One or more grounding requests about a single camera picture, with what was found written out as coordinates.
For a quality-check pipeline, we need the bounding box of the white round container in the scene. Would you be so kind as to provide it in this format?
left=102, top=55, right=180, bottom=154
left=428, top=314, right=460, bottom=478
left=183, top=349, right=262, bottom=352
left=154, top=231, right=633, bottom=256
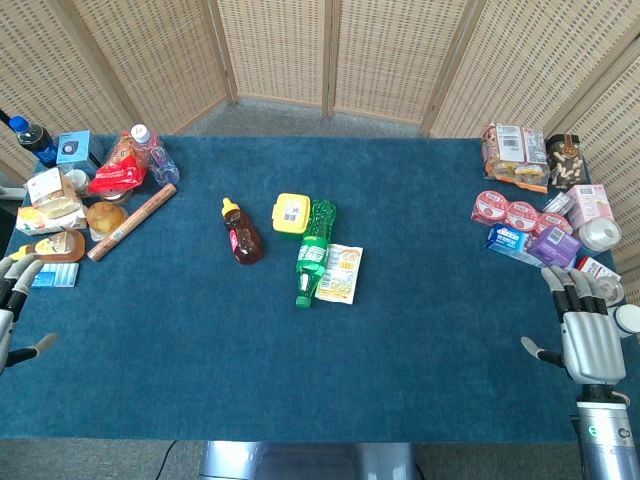
left=607, top=303, right=640, bottom=342

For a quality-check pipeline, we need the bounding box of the cookie pack with barcode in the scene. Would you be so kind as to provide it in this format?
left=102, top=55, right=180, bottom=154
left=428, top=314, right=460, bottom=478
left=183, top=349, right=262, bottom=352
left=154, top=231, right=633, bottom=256
left=481, top=122, right=551, bottom=194

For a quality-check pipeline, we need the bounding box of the dark soda bottle blue cap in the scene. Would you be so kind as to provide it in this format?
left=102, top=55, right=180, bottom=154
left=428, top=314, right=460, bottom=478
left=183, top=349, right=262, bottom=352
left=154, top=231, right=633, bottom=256
left=8, top=115, right=58, bottom=169

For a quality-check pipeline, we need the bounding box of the small blue tissue pack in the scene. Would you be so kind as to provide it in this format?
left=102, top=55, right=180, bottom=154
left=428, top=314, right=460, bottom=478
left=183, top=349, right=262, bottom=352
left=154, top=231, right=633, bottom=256
left=31, top=262, right=81, bottom=289

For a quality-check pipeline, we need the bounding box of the purple carton box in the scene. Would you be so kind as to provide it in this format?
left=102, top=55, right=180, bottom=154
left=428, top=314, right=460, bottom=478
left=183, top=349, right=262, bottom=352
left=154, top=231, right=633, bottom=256
left=526, top=225, right=583, bottom=271

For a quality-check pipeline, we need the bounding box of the blue table cloth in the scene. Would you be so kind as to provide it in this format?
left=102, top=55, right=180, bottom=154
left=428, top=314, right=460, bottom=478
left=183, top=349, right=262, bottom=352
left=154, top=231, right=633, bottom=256
left=0, top=133, right=623, bottom=442

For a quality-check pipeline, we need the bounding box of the white yellow snack packet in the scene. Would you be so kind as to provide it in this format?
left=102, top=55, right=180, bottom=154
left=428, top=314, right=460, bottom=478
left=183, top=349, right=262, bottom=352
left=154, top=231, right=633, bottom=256
left=314, top=243, right=365, bottom=306

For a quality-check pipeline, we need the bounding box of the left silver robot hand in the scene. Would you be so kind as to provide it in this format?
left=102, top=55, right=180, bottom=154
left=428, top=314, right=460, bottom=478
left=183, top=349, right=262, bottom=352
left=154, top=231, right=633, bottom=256
left=0, top=253, right=59, bottom=377

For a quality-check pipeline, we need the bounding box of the red lidded yogurt cup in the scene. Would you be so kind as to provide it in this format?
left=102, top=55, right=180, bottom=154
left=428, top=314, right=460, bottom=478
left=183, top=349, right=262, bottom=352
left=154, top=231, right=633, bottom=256
left=504, top=200, right=541, bottom=234
left=470, top=190, right=512, bottom=225
left=533, top=212, right=574, bottom=238

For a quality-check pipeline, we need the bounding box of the small white cup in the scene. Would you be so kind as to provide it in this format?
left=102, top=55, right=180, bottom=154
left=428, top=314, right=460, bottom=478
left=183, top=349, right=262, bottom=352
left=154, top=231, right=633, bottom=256
left=65, top=169, right=91, bottom=196

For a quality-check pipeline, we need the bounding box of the brown cylindrical biscuit pack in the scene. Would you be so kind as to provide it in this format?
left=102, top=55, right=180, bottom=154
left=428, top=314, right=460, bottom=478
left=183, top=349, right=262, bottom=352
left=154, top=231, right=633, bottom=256
left=86, top=183, right=178, bottom=263

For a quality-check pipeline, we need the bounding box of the brown syrup bottle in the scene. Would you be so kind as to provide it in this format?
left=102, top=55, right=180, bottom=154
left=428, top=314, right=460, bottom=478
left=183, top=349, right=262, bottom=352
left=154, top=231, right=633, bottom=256
left=221, top=197, right=264, bottom=266

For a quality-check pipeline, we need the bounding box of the white red snack pack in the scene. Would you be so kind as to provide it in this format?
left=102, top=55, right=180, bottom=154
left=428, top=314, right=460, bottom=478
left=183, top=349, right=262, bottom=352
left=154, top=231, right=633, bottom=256
left=574, top=255, right=625, bottom=306

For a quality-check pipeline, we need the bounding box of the light blue carton box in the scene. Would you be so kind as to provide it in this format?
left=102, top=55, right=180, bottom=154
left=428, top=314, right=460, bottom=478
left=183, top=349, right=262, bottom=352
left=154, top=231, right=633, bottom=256
left=55, top=130, right=105, bottom=177

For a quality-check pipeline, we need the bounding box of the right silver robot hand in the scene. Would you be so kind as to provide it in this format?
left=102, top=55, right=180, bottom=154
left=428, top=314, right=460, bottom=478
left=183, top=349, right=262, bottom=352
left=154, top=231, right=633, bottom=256
left=520, top=265, right=628, bottom=387

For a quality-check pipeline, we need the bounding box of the clear water bottle white cap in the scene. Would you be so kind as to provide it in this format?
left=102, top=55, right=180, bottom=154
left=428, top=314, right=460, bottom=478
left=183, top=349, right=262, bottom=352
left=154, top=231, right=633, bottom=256
left=130, top=123, right=181, bottom=187

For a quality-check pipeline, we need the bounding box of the yellow plastic box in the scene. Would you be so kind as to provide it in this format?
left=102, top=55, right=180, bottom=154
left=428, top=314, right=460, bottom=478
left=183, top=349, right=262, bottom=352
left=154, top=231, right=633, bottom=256
left=271, top=192, right=312, bottom=235

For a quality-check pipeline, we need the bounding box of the wrapped sandwich bread pack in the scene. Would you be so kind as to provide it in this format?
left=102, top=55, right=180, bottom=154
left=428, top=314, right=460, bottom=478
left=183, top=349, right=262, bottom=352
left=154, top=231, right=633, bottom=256
left=25, top=167, right=82, bottom=219

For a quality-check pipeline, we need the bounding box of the pink carton box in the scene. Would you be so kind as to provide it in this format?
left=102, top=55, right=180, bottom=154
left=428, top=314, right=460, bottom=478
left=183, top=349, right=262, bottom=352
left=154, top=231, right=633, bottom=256
left=566, top=184, right=615, bottom=230

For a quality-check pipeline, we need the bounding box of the blue white carton box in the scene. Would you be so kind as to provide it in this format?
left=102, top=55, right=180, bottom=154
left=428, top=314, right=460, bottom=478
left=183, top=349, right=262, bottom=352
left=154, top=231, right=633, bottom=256
left=483, top=222, right=546, bottom=267

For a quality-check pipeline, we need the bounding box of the green plastic soda bottle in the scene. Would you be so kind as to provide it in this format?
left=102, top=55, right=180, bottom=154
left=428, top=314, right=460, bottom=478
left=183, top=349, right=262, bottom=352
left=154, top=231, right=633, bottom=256
left=294, top=198, right=338, bottom=308

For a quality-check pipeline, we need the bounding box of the woven bamboo folding screen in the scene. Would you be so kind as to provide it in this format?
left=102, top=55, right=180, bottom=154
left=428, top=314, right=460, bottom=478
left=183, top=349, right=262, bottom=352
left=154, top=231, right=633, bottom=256
left=0, top=0, right=640, bottom=291

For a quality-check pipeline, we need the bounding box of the white orange food box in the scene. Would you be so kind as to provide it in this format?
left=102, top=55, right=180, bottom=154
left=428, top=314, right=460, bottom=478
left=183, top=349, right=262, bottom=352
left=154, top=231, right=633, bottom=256
left=15, top=205, right=88, bottom=236

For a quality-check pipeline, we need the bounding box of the wrapped muffin cake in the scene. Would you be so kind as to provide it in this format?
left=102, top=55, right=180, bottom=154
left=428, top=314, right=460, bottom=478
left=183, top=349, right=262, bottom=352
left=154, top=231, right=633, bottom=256
left=86, top=200, right=129, bottom=242

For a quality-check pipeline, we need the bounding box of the red snack bag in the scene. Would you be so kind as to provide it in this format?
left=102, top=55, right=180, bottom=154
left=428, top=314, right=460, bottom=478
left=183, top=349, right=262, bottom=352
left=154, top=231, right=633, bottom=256
left=87, top=131, right=150, bottom=195

